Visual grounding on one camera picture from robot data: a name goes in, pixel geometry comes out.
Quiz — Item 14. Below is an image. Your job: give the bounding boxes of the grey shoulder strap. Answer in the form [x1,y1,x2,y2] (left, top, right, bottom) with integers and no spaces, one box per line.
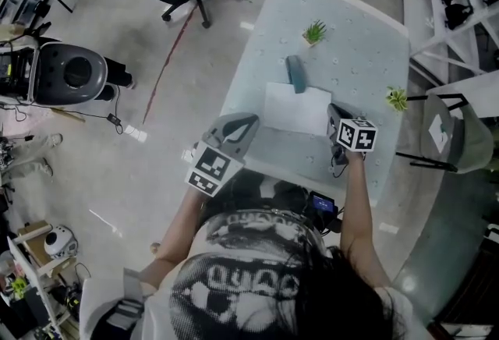
[104,267,147,332]

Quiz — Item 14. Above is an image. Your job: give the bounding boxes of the teal rectangular block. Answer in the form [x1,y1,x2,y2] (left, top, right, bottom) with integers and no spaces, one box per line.
[285,55,310,95]

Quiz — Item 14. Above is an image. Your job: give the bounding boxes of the black floor cable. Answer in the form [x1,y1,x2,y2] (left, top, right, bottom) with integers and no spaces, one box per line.
[0,99,124,136]

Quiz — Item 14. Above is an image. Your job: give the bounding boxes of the white round device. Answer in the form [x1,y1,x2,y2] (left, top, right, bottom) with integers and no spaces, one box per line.
[43,225,80,259]

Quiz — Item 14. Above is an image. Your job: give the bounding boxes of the red floor tape line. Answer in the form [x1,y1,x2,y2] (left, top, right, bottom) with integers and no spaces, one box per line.
[141,5,196,126]

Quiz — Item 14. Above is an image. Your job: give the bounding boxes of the yellow-green leafy potted plant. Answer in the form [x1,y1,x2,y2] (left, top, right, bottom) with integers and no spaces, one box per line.
[385,85,409,113]

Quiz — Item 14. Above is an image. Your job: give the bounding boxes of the person's printed white t-shirt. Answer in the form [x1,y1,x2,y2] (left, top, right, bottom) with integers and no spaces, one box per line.
[80,208,415,340]

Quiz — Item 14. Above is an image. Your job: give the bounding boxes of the grey-green chair with black legs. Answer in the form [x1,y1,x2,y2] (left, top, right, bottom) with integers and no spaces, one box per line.
[395,92,494,175]

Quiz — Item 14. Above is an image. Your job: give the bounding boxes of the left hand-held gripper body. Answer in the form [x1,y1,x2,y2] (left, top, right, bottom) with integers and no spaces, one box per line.
[184,112,261,199]

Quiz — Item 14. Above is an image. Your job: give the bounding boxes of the black device with blue screen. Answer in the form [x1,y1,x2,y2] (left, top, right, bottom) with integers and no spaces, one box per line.
[309,191,337,215]

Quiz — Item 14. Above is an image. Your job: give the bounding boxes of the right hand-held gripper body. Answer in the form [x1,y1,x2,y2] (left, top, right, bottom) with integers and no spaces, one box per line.
[326,102,380,170]

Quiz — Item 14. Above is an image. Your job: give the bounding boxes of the cardboard box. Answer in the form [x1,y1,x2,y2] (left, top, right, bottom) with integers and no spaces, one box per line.
[16,218,54,245]

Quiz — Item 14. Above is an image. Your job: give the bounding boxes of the white tabletop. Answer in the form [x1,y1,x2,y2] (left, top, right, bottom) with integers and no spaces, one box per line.
[424,69,499,114]

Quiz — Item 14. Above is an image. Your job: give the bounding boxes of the person's left forearm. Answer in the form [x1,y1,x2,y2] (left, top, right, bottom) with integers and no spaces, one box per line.
[150,184,214,266]

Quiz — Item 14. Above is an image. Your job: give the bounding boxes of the white metal rack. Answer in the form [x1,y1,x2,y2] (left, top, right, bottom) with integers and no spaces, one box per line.
[401,0,499,75]

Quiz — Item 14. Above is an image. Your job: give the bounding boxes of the white card with green mark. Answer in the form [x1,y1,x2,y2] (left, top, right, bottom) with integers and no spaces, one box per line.
[427,113,450,154]

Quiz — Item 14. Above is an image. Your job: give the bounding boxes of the green spiky potted plant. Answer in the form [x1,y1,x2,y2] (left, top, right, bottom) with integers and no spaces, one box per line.
[301,19,328,48]

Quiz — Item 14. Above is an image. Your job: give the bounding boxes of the light blue floral tablecloth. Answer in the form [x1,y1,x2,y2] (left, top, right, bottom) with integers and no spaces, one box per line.
[219,0,411,207]

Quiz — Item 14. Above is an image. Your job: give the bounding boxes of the person's right forearm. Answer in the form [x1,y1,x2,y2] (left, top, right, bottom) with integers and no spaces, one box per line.
[338,151,375,266]

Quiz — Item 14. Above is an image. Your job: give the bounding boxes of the wooden plank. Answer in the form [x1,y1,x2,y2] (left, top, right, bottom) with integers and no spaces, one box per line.
[50,105,87,124]

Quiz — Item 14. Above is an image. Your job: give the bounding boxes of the dark grey rounded pod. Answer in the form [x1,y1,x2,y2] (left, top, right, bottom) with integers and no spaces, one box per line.
[34,41,109,106]

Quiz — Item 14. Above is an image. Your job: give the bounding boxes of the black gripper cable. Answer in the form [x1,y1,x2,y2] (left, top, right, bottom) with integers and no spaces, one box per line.
[331,153,351,179]

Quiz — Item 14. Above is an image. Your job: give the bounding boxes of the person's black trousers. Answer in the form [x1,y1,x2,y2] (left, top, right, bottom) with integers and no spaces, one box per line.
[202,168,313,223]

